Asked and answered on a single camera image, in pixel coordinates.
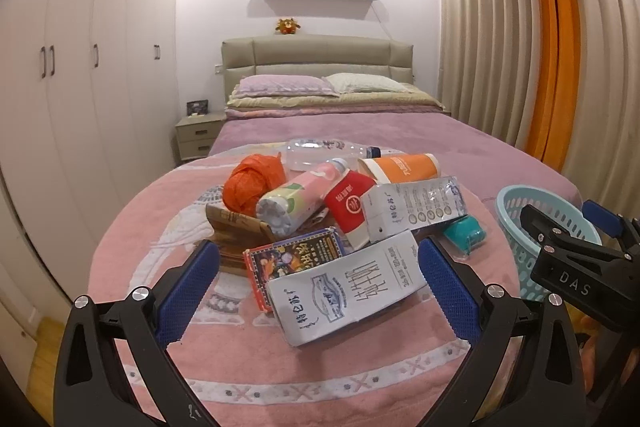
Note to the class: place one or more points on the white milk carton front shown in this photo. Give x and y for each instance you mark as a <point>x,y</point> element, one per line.
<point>318,302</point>

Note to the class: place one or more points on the pink elephant blanket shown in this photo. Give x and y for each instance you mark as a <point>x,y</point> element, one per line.
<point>387,370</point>

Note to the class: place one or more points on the beige folded quilt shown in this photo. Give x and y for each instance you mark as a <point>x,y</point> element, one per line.
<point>413,100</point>

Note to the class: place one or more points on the orange plastic bag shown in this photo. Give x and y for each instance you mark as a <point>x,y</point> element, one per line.
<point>255,176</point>

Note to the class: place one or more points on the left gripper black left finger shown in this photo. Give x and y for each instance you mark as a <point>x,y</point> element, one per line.
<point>91,386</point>

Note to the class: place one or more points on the pink yogurt drink bottle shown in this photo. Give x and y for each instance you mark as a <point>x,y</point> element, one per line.
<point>286,208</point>

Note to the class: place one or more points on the cream dotted pillow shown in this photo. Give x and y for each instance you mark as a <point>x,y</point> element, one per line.
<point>351,82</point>

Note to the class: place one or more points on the orange curtain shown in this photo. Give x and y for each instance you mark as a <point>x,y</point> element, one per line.
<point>552,122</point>

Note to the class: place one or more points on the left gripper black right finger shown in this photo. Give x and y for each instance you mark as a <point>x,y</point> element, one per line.
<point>545,386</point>

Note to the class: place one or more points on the small dark picture frame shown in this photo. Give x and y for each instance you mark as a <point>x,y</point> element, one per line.
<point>197,108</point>

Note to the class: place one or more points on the teal plastic small container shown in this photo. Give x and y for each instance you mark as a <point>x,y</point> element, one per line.
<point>465,234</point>

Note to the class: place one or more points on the orange plush toy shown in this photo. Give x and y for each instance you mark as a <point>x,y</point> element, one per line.
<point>287,26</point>

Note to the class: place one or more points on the beige curtain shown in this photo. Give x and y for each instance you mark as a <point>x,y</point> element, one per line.
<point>489,68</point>

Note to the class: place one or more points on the brown paper packaging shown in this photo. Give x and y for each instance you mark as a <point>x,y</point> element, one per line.
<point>234,233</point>

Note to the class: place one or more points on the white milk carton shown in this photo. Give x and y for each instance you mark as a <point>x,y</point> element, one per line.
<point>392,208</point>
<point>318,302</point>

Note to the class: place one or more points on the white wardrobe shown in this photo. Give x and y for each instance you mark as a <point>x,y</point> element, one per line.
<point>89,104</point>

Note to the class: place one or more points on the dark colourful snack box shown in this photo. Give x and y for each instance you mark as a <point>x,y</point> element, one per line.
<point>289,256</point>

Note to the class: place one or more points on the beige padded headboard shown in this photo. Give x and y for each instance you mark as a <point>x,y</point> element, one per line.
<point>314,55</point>

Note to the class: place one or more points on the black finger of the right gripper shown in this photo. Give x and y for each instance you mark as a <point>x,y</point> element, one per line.
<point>550,226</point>
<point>625,231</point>

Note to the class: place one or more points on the orange white paper cup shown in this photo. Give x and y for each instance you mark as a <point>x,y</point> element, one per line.
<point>401,168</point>

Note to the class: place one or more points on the beige nightstand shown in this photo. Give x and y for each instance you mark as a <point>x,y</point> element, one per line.
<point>197,134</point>

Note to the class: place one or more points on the purple bed cover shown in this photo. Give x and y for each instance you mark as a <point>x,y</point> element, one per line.
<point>482,163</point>

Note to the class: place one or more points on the clear plastic water bottle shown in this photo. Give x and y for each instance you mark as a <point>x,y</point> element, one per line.
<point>305,154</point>

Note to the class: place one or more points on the purple pillow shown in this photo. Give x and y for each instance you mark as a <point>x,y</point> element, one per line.
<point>257,86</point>

